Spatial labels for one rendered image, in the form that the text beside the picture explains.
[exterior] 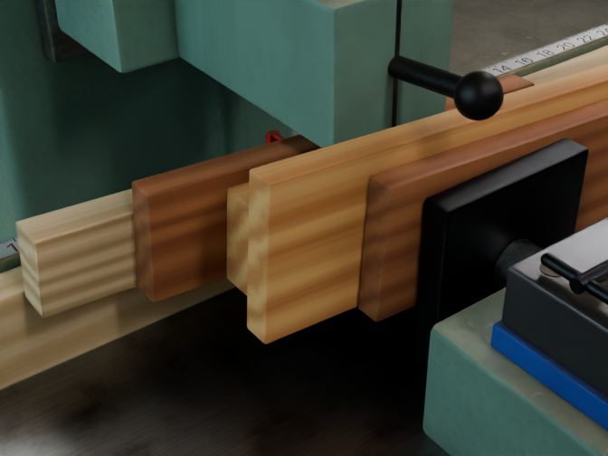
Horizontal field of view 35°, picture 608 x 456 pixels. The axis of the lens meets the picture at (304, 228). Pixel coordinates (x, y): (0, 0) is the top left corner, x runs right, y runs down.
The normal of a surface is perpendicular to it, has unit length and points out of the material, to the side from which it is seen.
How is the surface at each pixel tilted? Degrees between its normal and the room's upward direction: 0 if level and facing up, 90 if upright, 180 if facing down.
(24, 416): 0
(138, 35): 90
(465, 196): 0
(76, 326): 90
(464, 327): 0
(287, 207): 90
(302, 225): 90
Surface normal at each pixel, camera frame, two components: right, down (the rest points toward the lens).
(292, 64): -0.81, 0.34
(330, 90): -0.52, 0.48
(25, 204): 0.37, 0.52
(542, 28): -0.01, -0.83
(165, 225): 0.59, 0.44
